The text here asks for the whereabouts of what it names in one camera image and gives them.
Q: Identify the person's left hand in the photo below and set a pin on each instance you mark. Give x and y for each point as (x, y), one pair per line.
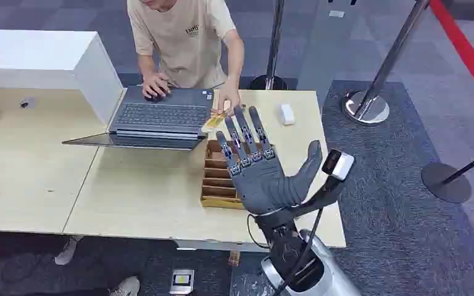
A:
(228, 94)

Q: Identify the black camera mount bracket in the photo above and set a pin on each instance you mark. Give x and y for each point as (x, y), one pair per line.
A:
(323, 197)

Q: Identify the person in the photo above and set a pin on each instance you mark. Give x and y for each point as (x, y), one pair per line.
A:
(188, 41)

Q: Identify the black computer mouse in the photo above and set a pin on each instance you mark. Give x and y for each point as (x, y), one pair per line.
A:
(158, 97)

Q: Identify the small white box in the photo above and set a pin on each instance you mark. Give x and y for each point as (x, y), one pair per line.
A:
(287, 114)

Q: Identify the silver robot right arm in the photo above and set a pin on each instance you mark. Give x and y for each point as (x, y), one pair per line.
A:
(335, 277)

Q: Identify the chrome stanchion with black base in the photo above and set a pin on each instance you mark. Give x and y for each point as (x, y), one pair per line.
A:
(276, 36)

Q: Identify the white shoe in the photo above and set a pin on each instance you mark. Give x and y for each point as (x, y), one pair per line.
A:
(126, 286)
(67, 251)

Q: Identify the yellow card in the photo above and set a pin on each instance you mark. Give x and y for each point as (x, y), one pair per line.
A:
(213, 121)

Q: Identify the white floor tag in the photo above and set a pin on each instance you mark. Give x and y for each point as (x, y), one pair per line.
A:
(336, 14)

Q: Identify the dark stanchion with flat base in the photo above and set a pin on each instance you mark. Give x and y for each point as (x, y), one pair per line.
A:
(445, 184)

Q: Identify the white cabinet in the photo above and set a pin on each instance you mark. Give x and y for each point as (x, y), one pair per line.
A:
(36, 57)

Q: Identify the metal floor socket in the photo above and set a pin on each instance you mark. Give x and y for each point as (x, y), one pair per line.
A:
(182, 282)

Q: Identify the red barrier belt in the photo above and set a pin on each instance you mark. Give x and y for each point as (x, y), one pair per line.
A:
(466, 53)

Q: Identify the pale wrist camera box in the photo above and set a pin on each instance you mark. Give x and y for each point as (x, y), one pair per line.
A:
(343, 166)

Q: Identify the small grey device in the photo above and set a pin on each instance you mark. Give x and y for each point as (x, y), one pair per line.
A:
(24, 103)

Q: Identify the wooden card box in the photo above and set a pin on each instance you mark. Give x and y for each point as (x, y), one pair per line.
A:
(216, 184)

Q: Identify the person's right hand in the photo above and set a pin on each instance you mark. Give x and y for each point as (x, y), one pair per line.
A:
(155, 83)

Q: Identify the dark grey laptop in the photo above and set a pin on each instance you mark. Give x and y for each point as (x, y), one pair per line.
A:
(159, 116)

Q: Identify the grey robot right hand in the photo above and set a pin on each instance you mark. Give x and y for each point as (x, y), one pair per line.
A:
(261, 184)

